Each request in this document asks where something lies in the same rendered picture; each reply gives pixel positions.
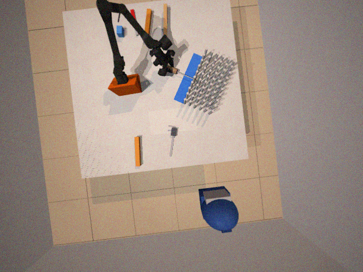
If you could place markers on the blue block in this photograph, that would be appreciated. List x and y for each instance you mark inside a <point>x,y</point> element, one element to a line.
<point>120,31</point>

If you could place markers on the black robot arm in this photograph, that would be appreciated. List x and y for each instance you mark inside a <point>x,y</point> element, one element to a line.
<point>105,9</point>

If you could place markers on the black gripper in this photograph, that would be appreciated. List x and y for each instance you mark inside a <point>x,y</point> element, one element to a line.
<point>165,60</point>

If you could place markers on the blue flat strip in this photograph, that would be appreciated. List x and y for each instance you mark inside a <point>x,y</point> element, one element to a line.
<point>186,81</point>

